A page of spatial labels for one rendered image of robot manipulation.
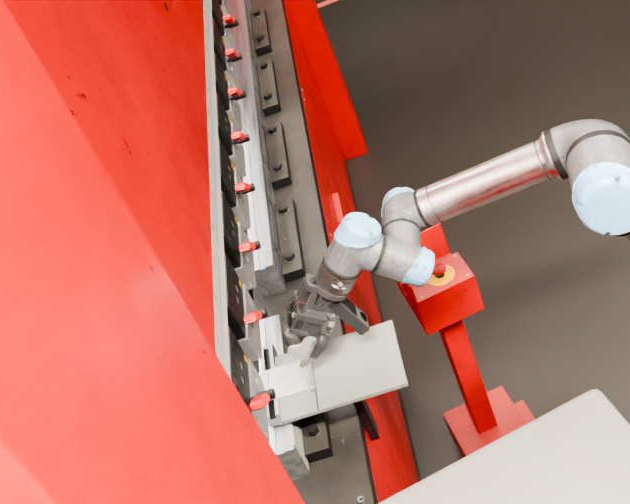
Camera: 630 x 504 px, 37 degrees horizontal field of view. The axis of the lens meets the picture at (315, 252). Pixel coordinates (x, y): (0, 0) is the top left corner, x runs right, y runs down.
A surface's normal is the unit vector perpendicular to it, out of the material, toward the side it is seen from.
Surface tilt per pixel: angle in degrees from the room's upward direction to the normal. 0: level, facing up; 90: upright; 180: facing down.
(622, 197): 83
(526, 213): 0
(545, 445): 0
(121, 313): 90
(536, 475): 0
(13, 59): 90
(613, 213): 83
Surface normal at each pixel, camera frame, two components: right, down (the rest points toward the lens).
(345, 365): -0.32, -0.71
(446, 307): 0.29, 0.56
